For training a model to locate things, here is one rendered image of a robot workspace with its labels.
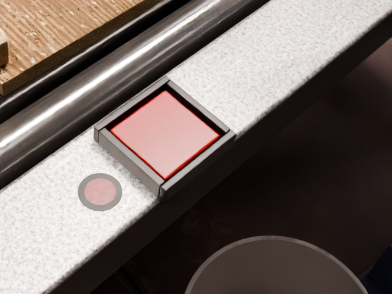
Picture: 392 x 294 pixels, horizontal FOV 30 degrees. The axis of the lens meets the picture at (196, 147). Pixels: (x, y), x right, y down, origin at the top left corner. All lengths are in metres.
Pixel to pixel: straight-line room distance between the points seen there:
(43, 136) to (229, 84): 0.16
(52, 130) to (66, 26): 0.09
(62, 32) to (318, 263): 0.71
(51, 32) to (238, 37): 0.16
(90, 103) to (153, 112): 0.05
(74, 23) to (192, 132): 0.14
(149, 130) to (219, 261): 0.63
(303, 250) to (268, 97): 0.61
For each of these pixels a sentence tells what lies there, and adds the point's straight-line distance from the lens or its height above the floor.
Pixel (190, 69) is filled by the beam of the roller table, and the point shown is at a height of 0.92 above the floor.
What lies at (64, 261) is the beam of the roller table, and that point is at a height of 0.91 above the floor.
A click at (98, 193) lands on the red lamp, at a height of 0.92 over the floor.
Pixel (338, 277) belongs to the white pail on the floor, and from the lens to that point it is 1.19.
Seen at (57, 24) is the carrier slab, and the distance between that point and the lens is 0.60.
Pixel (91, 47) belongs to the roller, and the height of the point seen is 0.91.
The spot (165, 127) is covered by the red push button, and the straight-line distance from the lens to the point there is 0.55.
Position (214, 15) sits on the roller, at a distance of 0.65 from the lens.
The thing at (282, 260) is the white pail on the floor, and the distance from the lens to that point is 1.22.
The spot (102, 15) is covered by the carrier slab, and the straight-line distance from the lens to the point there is 0.61.
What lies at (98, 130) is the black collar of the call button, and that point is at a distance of 0.54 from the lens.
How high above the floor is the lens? 1.37
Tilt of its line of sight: 54 degrees down
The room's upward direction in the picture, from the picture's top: 12 degrees clockwise
